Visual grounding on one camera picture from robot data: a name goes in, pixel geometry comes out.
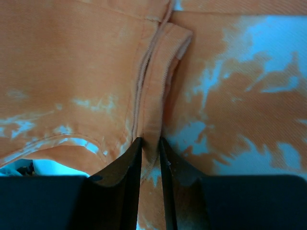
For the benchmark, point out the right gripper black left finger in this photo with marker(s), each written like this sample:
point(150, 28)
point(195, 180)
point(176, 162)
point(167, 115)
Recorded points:
point(109, 199)

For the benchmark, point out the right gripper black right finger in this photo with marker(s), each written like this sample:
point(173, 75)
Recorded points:
point(184, 203)

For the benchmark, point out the orange white tie-dye trousers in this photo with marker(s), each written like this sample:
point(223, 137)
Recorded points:
point(223, 81)

